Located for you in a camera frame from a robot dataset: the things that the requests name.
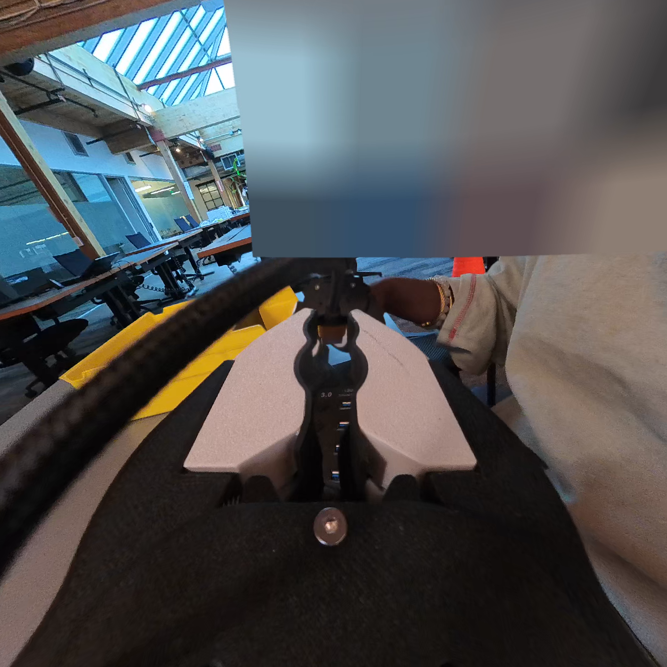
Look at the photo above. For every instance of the orange traffic cone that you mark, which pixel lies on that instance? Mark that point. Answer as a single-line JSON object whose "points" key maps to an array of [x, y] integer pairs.
{"points": [[468, 267]]}

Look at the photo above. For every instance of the black usb hub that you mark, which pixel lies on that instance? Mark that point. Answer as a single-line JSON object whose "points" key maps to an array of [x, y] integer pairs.
{"points": [[333, 404]]}

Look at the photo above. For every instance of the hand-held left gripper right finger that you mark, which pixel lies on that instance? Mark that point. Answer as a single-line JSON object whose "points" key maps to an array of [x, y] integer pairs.
{"points": [[411, 411]]}

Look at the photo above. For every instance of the wooden desk with black legs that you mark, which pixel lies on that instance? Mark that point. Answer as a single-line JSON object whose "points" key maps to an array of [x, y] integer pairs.
{"points": [[229, 242]]}

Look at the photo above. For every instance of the blue chair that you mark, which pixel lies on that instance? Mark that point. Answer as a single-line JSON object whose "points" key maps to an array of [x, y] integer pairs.
{"points": [[138, 239]]}

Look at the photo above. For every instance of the long wooden desk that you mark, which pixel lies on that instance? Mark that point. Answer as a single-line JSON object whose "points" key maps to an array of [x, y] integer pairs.
{"points": [[62, 294]]}

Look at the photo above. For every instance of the person's grey sweatshirt torso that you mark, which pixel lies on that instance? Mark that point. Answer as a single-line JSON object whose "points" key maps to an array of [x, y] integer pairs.
{"points": [[589, 417]]}

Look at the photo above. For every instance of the black laptop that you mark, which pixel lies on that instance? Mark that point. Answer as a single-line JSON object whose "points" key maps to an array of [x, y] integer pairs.
{"points": [[86, 263]]}

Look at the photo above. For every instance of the yellow plastic bin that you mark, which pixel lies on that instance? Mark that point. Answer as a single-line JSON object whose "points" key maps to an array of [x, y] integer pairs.
{"points": [[200, 372]]}

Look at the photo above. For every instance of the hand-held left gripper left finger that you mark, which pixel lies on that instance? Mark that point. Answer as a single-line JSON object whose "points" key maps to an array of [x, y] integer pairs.
{"points": [[250, 406]]}

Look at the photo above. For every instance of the person's right forearm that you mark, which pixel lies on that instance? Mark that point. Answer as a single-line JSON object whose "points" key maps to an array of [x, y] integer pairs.
{"points": [[479, 318]]}

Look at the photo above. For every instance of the person's right hand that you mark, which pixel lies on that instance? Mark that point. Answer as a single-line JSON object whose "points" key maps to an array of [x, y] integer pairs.
{"points": [[406, 302]]}

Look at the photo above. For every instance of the black office chair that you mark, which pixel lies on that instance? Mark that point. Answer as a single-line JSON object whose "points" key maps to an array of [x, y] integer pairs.
{"points": [[41, 344]]}

